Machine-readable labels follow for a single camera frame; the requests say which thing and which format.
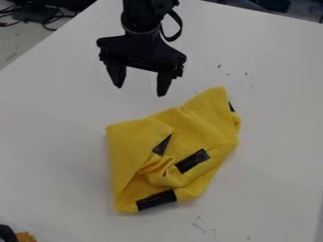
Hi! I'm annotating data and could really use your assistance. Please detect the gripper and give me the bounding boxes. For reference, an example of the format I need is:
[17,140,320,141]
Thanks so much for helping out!
[95,27,189,97]

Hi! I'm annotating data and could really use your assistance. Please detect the yellow cloth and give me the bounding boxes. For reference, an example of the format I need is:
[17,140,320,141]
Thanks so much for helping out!
[104,85,243,215]

